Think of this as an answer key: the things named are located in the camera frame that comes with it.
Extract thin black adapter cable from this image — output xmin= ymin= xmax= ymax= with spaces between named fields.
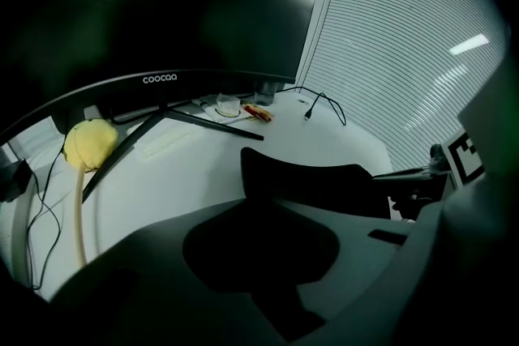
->
xmin=25 ymin=132 xmax=68 ymax=291

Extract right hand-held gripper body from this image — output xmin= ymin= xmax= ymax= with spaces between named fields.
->
xmin=421 ymin=129 xmax=486 ymax=212

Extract red yellow packet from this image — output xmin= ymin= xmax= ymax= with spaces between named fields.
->
xmin=241 ymin=102 xmax=277 ymax=123

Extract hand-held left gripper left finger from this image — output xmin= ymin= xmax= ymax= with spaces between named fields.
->
xmin=50 ymin=198 xmax=418 ymax=346

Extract black plug cable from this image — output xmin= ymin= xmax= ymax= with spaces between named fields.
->
xmin=275 ymin=86 xmax=348 ymax=127

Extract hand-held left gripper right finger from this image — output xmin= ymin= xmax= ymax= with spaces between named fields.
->
xmin=315 ymin=52 xmax=519 ymax=346

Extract small dark cup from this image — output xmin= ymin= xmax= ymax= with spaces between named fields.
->
xmin=254 ymin=82 xmax=279 ymax=107

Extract white venetian blinds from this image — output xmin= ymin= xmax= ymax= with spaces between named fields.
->
xmin=298 ymin=0 xmax=508 ymax=172

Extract black power adapter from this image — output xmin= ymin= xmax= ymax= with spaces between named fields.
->
xmin=0 ymin=158 xmax=34 ymax=203

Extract crumpled clear wrapper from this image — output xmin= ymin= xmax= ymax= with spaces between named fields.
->
xmin=214 ymin=92 xmax=243 ymax=114

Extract black computer monitor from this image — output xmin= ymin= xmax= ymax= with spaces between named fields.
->
xmin=0 ymin=0 xmax=324 ymax=204

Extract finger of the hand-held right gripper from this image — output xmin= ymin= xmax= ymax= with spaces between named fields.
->
xmin=388 ymin=194 xmax=433 ymax=220
xmin=372 ymin=168 xmax=431 ymax=180

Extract small dark wire loop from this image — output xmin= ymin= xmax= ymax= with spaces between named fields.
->
xmin=213 ymin=106 xmax=245 ymax=120

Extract yellow plush wooden stick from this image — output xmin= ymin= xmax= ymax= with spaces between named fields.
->
xmin=62 ymin=118 xmax=120 ymax=269

